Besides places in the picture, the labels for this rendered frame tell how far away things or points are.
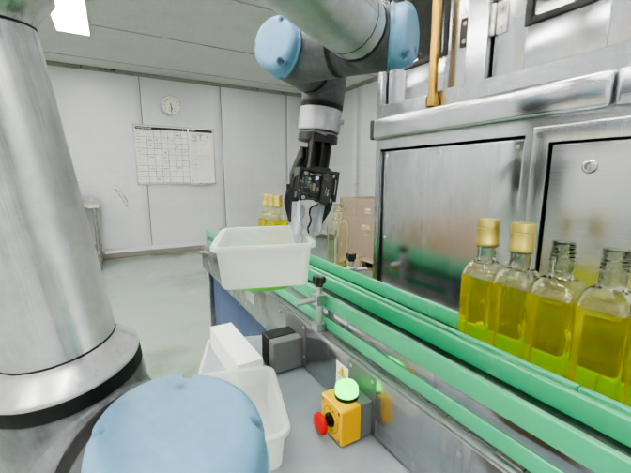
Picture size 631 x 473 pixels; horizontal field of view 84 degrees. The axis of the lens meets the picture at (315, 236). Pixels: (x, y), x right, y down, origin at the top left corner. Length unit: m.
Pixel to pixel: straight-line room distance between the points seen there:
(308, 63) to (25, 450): 0.50
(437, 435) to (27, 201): 0.56
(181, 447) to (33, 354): 0.13
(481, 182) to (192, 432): 0.73
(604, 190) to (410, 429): 0.48
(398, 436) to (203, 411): 0.45
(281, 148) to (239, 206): 1.32
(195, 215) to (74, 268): 5.87
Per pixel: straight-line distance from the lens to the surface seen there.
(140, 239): 6.12
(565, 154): 0.73
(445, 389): 0.60
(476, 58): 0.89
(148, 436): 0.28
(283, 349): 0.90
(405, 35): 0.49
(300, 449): 0.73
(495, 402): 0.54
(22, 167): 0.30
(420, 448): 0.66
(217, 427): 0.28
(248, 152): 6.41
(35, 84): 0.32
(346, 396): 0.70
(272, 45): 0.55
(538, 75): 0.81
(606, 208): 0.71
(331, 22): 0.40
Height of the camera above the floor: 1.23
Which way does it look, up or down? 10 degrees down
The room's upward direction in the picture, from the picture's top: straight up
